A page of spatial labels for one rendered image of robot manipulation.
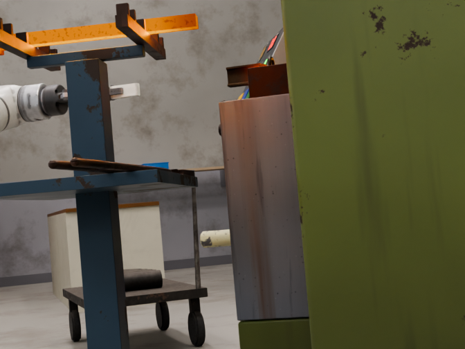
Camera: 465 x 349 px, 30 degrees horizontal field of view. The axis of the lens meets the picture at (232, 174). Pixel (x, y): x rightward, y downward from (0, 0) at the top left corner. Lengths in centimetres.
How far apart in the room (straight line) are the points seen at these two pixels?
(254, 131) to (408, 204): 44
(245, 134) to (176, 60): 995
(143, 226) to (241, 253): 536
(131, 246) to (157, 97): 473
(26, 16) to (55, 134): 156
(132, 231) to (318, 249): 567
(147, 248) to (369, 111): 574
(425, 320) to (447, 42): 45
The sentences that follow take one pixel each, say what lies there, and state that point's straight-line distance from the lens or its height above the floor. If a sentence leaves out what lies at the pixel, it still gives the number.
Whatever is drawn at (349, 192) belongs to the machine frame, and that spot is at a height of 70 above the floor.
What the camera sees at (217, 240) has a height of 62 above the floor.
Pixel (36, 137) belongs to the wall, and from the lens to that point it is 1132.
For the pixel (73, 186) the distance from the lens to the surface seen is 134.
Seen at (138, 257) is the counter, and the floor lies 39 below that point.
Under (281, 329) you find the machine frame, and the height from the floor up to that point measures 45.
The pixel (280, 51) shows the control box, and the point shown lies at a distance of 241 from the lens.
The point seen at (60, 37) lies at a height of 102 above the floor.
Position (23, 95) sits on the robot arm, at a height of 101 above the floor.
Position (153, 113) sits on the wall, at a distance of 1152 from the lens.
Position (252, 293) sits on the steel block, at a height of 52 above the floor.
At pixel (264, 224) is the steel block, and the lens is 174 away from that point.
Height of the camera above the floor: 69
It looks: 2 degrees up
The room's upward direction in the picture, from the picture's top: 5 degrees counter-clockwise
